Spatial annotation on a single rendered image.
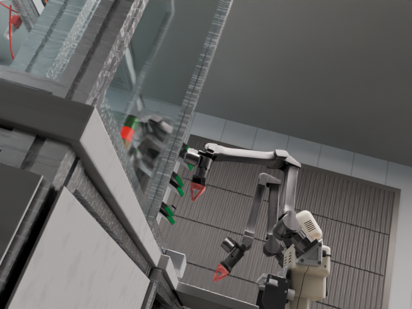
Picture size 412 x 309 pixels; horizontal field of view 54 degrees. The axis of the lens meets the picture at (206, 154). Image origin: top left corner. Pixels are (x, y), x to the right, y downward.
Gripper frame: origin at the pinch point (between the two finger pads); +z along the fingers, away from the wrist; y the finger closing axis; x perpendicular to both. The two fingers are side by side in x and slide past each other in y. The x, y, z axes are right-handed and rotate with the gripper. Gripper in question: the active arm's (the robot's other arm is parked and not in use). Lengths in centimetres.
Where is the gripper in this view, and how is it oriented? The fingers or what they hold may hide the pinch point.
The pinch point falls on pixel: (193, 198)
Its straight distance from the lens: 177.4
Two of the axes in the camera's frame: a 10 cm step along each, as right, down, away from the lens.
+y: 0.2, -3.9, -9.2
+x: 9.5, 2.8, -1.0
